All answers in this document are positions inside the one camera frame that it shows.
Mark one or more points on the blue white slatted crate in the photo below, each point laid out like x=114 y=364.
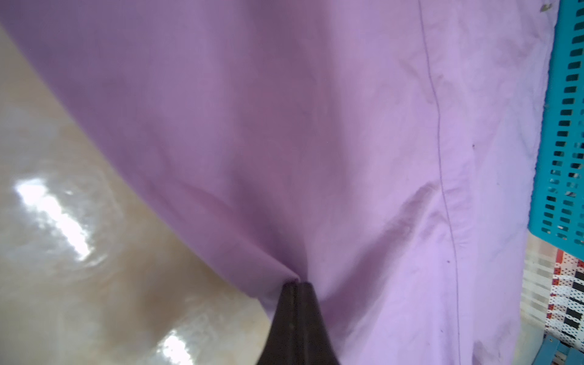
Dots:
x=553 y=351

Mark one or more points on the teal plastic basket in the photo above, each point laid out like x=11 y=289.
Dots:
x=556 y=214

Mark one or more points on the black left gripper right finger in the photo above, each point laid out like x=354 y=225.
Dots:
x=314 y=346

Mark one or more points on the purple long pants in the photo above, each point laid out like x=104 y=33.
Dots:
x=382 y=150

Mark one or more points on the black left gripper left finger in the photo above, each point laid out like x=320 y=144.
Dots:
x=281 y=345

